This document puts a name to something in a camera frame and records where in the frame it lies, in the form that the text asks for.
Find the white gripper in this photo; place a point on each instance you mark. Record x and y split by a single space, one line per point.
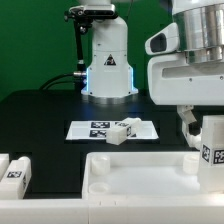
174 82

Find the white desk top tray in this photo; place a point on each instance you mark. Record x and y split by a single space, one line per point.
138 174

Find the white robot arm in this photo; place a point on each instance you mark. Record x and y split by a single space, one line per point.
187 57

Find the white block far left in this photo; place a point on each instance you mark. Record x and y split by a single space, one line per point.
4 163

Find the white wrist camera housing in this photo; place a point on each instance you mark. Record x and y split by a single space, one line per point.
164 42

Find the white marker base plate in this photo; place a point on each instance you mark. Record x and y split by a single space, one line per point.
96 130

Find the white front wall bar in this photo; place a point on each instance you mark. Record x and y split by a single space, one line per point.
203 210

